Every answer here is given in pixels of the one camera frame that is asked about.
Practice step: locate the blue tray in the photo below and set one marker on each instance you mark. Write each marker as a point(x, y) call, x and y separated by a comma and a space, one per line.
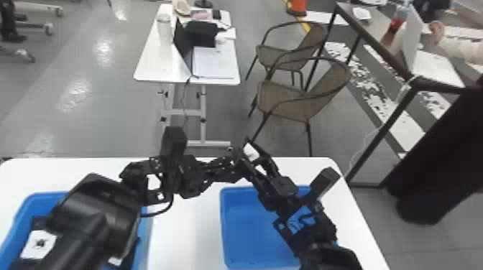
point(22, 218)
point(245, 230)

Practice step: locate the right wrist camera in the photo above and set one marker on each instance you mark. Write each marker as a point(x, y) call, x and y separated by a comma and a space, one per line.
point(323, 184)

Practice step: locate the person's hand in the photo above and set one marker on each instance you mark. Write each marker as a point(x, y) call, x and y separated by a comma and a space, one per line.
point(437, 32)

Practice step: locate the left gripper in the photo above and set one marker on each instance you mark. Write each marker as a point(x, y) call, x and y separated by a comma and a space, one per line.
point(188, 175)

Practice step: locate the red bottle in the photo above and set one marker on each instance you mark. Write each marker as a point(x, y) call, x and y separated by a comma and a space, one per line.
point(398, 19)

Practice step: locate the orange cone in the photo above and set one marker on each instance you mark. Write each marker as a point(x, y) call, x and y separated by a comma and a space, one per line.
point(298, 6)

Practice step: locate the black part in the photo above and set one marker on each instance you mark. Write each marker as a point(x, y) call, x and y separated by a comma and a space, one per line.
point(39, 243)

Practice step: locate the dark side table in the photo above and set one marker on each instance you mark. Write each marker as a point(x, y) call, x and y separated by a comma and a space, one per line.
point(377, 34)

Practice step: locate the white laptop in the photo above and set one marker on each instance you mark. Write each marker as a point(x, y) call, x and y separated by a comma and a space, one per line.
point(434, 64)

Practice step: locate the black laptop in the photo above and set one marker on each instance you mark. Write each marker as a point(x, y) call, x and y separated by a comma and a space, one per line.
point(188, 45)

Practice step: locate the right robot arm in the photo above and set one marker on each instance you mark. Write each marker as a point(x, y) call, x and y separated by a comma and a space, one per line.
point(320, 241)

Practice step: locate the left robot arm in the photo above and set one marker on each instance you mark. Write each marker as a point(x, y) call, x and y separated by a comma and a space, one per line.
point(94, 218)

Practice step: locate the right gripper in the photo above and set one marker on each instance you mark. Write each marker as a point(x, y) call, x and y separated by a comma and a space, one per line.
point(279, 190)

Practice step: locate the brown mesh chair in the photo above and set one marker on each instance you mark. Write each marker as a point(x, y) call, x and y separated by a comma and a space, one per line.
point(286, 56)
point(294, 100)

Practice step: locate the person's forearm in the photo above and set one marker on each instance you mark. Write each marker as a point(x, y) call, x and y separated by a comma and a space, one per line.
point(462, 47)

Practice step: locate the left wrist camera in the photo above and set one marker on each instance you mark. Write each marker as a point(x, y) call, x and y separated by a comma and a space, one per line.
point(173, 143)

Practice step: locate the white side table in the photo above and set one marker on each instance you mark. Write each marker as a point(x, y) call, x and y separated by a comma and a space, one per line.
point(158, 64)

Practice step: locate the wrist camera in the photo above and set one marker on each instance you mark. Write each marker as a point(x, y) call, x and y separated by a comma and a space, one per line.
point(173, 143)
point(323, 184)

